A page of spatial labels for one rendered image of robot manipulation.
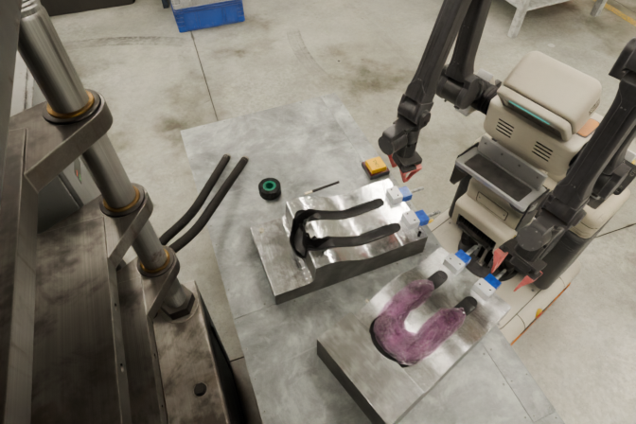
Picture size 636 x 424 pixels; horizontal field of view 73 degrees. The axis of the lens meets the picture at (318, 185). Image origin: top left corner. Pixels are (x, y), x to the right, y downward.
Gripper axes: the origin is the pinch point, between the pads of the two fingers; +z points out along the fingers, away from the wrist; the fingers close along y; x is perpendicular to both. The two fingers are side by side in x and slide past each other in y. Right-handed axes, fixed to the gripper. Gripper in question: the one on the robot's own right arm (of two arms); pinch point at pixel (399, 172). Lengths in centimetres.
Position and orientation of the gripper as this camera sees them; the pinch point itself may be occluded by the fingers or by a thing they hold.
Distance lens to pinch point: 137.7
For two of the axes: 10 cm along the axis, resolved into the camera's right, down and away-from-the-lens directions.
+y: 3.7, 7.0, -6.1
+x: 9.3, -2.7, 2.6
